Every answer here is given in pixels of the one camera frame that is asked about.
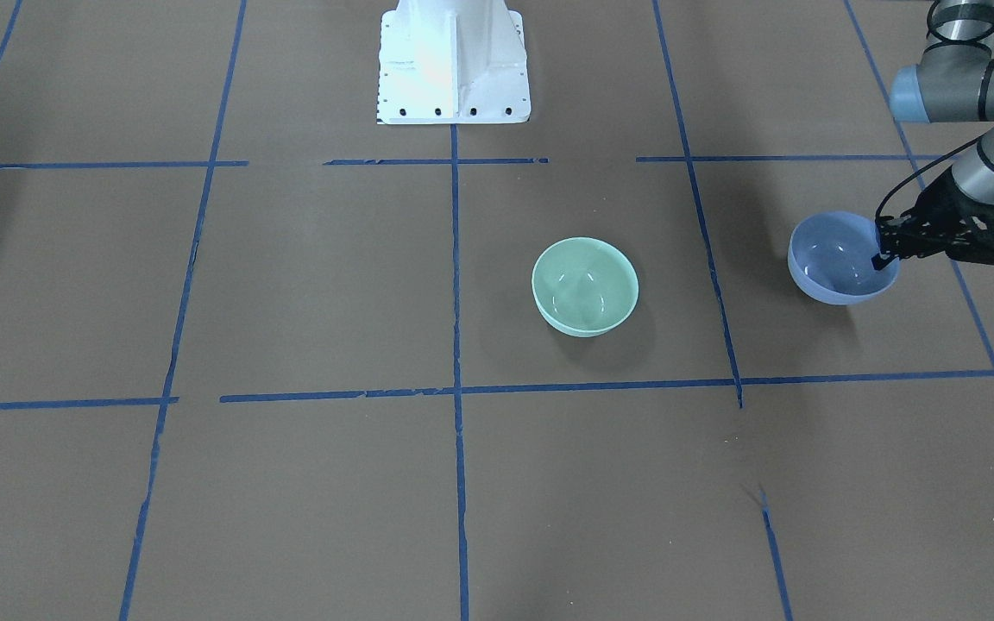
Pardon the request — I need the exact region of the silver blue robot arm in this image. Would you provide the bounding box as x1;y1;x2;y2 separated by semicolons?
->
871;1;994;271

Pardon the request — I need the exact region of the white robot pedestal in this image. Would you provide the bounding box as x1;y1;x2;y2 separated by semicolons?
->
375;1;532;125

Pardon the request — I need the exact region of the green bowl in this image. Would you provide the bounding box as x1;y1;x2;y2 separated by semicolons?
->
530;237;640;338

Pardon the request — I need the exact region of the blue bowl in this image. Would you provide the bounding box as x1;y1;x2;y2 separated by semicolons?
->
786;211;900;306

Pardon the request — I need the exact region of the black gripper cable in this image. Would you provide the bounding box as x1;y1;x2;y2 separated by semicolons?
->
875;0;994;221

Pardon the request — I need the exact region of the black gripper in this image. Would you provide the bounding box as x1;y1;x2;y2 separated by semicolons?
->
870;172;978;272

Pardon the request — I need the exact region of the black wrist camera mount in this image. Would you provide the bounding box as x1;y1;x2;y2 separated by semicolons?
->
944;202;994;265

